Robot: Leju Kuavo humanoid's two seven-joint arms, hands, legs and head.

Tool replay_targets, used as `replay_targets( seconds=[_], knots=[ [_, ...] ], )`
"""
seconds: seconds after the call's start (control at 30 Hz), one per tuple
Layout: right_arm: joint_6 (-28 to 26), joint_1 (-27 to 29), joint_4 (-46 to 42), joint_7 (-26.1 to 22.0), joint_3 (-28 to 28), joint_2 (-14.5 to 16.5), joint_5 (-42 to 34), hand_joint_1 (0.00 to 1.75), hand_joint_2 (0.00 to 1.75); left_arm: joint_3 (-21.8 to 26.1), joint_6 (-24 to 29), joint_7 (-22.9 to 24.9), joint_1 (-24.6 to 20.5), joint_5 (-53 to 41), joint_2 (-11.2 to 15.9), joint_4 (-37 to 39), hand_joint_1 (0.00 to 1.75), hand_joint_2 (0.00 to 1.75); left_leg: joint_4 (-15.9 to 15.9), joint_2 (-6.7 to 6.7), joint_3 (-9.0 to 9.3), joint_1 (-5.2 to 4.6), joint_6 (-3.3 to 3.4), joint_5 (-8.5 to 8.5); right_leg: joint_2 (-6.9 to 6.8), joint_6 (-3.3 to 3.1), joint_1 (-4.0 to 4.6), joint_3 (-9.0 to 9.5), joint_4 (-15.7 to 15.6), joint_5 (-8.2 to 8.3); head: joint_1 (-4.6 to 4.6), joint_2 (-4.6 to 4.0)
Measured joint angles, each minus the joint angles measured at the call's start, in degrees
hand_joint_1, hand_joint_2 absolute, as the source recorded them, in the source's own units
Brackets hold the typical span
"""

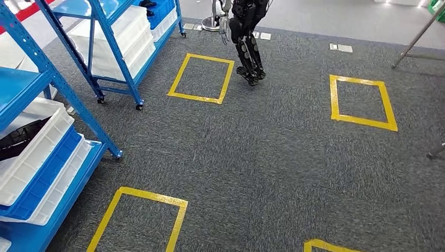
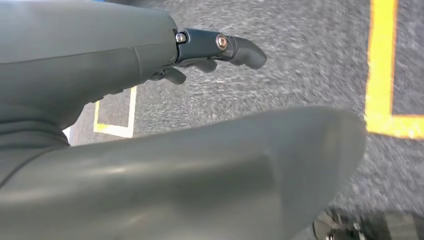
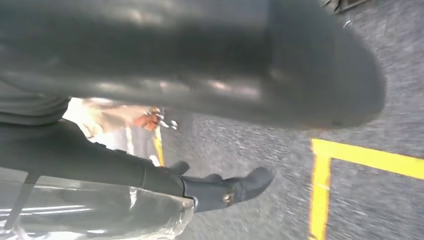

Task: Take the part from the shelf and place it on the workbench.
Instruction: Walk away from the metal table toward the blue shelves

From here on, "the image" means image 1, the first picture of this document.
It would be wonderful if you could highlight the red barrier belt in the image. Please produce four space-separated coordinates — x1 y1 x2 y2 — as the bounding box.
0 0 56 35

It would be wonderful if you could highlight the stainless steel table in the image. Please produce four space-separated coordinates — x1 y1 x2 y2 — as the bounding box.
392 7 445 69

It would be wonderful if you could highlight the chrome stanchion post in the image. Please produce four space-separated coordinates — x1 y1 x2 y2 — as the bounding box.
202 0 223 33

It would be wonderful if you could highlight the black part on blue crate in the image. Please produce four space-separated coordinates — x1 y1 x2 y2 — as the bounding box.
139 0 158 17

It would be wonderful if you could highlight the black humanoid robot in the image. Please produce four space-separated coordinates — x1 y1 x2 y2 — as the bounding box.
222 0 272 87

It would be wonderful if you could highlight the yellow floor tape square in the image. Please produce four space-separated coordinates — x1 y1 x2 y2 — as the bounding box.
303 239 364 252
329 73 398 132

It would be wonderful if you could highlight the black humanoid robot's grey hand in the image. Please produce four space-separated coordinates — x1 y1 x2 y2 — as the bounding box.
218 15 231 46

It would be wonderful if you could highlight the green crate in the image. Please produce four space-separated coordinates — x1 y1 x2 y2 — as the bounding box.
427 0 445 24

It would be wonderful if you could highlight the blue metal shelf rack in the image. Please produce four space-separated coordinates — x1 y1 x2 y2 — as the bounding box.
35 0 187 111
0 0 124 252

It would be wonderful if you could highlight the black part in crate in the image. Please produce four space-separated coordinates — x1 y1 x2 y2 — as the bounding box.
0 116 51 162

